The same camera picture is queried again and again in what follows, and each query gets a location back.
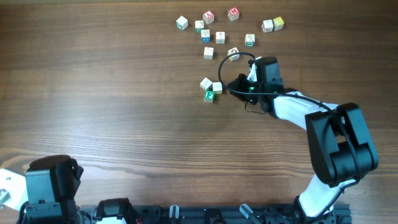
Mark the green Z block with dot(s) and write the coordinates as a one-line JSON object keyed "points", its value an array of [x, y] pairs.
{"points": [[199, 26]]}

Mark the green edged block far left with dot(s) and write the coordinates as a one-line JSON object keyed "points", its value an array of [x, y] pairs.
{"points": [[182, 23]]}

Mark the red edged white block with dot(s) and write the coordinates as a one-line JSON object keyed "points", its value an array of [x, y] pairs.
{"points": [[267, 26]]}

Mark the right grey clamp lever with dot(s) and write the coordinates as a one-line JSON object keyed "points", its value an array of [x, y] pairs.
{"points": [[246, 211]]}

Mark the left grey clamp lever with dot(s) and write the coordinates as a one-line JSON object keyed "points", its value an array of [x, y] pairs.
{"points": [[174, 212]]}

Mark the red M block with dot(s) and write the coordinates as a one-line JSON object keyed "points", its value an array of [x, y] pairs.
{"points": [[233, 13]]}

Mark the plain wooden block lower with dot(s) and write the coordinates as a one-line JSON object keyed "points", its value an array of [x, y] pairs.
{"points": [[208, 53]]}

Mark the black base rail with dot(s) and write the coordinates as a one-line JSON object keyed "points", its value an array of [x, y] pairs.
{"points": [[273, 213]]}

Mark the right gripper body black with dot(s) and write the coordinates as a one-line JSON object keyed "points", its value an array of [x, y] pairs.
{"points": [[242, 85]]}

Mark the green edged block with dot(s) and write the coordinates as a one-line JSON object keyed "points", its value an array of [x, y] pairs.
{"points": [[182, 23], [249, 40]]}

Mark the yellow edged red circle block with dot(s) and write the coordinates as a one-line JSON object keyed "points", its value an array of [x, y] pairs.
{"points": [[234, 54]]}

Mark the plain white block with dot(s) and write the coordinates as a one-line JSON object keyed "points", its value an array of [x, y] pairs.
{"points": [[217, 88]]}

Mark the blue edged white block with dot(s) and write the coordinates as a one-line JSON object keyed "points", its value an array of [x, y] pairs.
{"points": [[205, 84]]}

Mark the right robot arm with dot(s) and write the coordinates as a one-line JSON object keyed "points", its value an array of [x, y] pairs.
{"points": [[341, 149]]}

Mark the green edged block right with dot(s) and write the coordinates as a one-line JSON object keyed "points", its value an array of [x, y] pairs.
{"points": [[249, 40]]}

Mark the plain block with figure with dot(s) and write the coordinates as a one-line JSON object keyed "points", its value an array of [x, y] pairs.
{"points": [[220, 37]]}

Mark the blue edged bee block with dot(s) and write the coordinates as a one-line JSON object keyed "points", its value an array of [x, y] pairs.
{"points": [[205, 35]]}

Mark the grey clamp lever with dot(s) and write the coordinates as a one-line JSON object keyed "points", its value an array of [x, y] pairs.
{"points": [[246, 211], [174, 212]]}

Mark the green F block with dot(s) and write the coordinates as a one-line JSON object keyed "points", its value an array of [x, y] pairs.
{"points": [[209, 96]]}

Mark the red A block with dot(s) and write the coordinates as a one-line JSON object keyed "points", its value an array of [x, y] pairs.
{"points": [[208, 17]]}

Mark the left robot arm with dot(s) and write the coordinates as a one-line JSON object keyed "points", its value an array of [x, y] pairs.
{"points": [[46, 193]]}

